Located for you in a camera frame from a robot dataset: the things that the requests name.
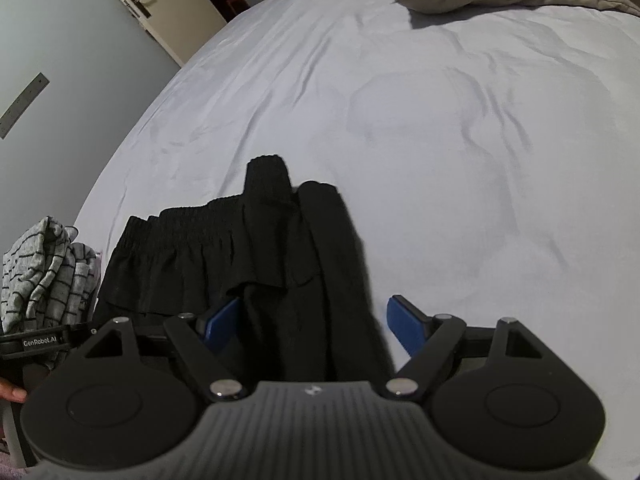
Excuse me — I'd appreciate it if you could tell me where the black garment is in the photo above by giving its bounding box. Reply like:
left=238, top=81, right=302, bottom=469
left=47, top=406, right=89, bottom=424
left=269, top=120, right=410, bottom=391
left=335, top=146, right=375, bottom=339
left=94, top=155, right=393, bottom=386

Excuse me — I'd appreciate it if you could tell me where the person's hand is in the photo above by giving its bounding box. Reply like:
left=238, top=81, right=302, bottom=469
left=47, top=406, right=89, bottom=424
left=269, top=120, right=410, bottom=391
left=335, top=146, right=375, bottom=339
left=0, top=378, right=27, bottom=403

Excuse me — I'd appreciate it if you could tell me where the black white checked cloth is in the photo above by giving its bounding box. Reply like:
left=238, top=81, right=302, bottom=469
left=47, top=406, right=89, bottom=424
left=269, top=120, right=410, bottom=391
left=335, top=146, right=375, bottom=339
left=1, top=216, right=101, bottom=335

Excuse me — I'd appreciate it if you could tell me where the pink cloth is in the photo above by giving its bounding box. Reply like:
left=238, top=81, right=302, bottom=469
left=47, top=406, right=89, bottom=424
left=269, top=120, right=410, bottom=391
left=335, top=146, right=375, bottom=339
left=0, top=440, right=27, bottom=480

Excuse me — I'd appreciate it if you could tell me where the white bed sheet mattress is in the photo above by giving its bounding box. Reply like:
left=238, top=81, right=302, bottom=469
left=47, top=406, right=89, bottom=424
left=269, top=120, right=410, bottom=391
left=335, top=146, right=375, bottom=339
left=76, top=0, right=639, bottom=479

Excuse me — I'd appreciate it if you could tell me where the cream bedroom door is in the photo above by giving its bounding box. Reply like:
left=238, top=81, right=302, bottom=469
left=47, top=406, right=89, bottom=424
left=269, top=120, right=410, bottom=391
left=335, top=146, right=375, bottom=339
left=120, top=0, right=226, bottom=66

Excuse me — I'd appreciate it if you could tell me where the grey wall plate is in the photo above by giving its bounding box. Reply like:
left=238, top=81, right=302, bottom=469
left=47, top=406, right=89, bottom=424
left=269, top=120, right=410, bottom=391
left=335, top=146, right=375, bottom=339
left=0, top=73, right=50, bottom=139

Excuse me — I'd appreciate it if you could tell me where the black door handle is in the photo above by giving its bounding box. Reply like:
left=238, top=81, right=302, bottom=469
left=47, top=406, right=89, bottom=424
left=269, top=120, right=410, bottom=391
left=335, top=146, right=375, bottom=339
left=124, top=0, right=151, bottom=18

